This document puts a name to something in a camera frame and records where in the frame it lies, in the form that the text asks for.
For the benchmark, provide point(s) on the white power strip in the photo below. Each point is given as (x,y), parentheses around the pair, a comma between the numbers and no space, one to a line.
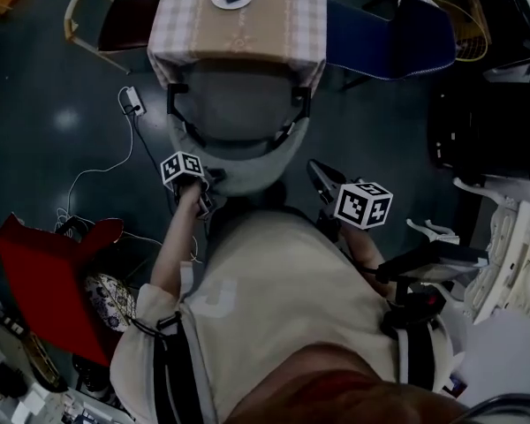
(136,100)

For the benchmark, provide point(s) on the grey armchair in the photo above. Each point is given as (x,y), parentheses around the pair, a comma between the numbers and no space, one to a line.
(238,113)

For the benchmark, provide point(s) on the floral round cushion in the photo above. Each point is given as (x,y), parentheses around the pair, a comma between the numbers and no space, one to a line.
(110,303)

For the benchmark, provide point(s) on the black mount with red button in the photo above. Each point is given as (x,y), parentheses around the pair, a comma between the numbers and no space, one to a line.
(417,312)

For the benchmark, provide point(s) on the table with checked tablecloth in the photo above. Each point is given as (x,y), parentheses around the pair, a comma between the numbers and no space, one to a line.
(247,33)

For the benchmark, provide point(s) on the person's right forearm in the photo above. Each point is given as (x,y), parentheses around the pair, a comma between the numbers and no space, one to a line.
(366,254)

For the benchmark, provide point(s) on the person's left forearm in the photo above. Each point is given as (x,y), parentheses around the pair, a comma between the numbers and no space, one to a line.
(176,236)

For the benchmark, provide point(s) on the blue chair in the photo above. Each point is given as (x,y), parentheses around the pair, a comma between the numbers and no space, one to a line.
(380,38)

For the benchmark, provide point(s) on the person's black shoe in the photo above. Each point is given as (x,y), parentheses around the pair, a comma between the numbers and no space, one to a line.
(276,192)

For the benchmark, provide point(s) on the red armchair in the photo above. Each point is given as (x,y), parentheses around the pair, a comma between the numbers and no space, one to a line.
(44,281)

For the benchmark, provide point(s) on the white ornate dressing table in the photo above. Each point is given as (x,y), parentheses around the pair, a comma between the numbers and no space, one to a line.
(512,259)

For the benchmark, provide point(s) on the dark seat wooden chair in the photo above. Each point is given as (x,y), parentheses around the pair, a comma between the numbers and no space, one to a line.
(128,20)

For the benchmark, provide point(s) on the black flat device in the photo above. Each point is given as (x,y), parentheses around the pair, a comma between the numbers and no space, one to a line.
(437,259)

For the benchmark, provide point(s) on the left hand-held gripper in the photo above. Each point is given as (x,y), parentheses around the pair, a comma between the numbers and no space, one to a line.
(181,168)

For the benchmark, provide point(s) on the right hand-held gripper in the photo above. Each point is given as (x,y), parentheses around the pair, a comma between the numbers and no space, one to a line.
(362,206)

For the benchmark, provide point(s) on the person's torso in white shirt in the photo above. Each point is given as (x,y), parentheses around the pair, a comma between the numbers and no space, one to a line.
(291,289)

